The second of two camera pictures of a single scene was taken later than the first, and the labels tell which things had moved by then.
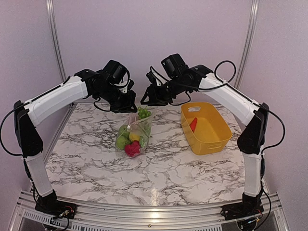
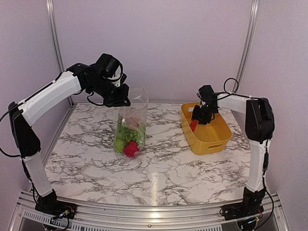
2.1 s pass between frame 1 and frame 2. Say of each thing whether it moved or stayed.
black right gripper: moved
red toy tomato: stayed
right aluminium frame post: stayed
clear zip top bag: moved
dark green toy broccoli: moved
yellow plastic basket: stayed
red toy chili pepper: stayed
